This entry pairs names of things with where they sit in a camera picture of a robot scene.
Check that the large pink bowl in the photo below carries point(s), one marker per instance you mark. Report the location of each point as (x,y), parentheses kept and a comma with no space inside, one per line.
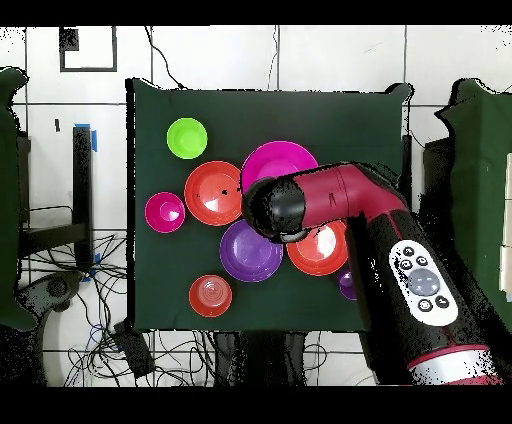
(276,160)

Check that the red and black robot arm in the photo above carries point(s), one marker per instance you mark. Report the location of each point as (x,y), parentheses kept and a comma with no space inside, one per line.
(352,192)

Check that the purple bowl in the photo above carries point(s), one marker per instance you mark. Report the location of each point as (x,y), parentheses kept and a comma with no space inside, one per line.
(248,254)

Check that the large orange bowl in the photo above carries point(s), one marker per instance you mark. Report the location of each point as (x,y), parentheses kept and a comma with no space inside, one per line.
(320,256)
(212,188)

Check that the small orange bowl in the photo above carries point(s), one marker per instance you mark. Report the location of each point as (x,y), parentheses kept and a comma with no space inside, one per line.
(210,296)

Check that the small red bowl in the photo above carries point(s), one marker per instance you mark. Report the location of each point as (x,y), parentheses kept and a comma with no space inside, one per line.
(160,214)

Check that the dark green tablecloth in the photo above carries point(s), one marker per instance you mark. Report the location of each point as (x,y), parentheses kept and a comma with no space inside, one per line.
(260,116)

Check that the small green bowl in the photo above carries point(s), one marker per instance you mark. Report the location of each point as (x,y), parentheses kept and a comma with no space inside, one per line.
(186,138)

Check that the purple cup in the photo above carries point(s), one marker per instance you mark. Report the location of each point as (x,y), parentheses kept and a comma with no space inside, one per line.
(346,286)

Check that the black metal stand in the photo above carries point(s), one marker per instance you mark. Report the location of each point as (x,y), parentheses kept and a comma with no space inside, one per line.
(406,160)
(82,180)

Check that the blue tape strip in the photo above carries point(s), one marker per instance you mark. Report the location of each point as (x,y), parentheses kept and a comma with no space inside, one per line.
(97,258)
(94,140)

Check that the black power box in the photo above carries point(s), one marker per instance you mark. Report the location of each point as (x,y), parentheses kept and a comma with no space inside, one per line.
(134,352)

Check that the black tape square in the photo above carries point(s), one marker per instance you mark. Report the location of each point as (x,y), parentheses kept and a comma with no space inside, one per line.
(88,69)

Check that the green cloth covered table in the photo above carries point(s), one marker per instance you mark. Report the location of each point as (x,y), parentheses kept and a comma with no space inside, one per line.
(10,200)
(480,180)

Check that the gray pedestal leg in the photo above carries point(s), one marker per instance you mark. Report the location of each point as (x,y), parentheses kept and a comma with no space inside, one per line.
(52,288)

